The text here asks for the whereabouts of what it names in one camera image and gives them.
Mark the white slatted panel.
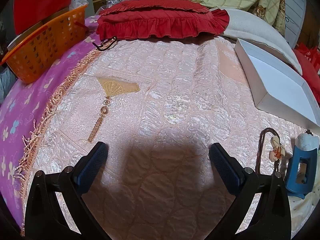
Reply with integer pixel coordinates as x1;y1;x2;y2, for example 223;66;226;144
282;0;307;48

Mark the light blue fluffy scrunchie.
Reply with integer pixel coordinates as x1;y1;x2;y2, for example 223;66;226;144
295;132;320;152

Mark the orange plastic basket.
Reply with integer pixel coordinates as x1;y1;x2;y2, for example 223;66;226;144
0;5;89;84

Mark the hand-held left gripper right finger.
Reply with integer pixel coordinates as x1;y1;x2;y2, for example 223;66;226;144
207;142;293;240

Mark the purple floral bed sheet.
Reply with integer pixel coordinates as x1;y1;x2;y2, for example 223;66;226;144
0;15;100;205

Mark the pink quilted bedspread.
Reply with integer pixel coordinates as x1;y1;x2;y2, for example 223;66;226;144
20;36;320;240

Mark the flower hair tie brown cord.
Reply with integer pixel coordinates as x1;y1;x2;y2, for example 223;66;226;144
255;128;287;174

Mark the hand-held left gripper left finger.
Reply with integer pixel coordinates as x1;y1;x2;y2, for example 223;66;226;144
25;141;113;240

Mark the red flat board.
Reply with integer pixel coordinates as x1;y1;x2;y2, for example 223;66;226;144
11;0;75;37

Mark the red shopping bag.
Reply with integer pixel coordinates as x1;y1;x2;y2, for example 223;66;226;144
295;42;320;58

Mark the clear plastic bag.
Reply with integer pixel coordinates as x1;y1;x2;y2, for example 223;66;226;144
69;0;143;12

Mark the white cardboard box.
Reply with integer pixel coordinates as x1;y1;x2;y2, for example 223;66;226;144
234;38;320;128

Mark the cream fleece pillow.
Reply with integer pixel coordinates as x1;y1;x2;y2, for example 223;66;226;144
210;8;303;75

